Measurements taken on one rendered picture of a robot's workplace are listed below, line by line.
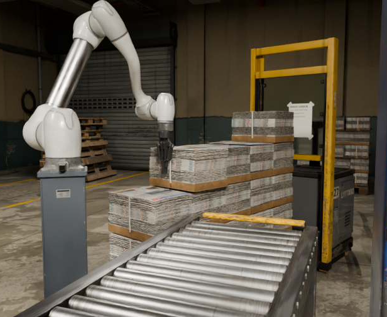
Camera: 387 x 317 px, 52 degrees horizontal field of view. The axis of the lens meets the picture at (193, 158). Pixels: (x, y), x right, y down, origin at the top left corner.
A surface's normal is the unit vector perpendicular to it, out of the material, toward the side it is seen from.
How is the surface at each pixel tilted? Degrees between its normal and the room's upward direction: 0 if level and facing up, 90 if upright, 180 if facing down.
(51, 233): 90
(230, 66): 90
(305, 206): 90
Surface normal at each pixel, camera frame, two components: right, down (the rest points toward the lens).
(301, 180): -0.66, 0.07
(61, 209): 0.26, 0.09
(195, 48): -0.36, 0.08
